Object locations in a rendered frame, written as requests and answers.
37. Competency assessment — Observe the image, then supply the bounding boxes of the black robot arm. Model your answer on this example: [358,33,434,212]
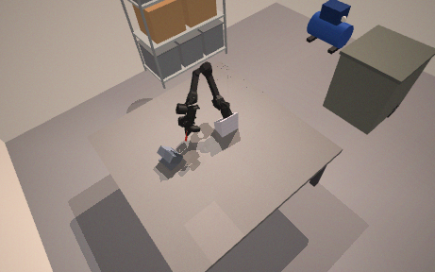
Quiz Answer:
[176,61,234,128]

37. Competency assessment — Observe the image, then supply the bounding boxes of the grey sloped panel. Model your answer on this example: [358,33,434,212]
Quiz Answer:
[157,145,183,171]

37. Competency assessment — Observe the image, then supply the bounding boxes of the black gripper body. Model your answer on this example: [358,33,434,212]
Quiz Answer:
[178,114,201,132]

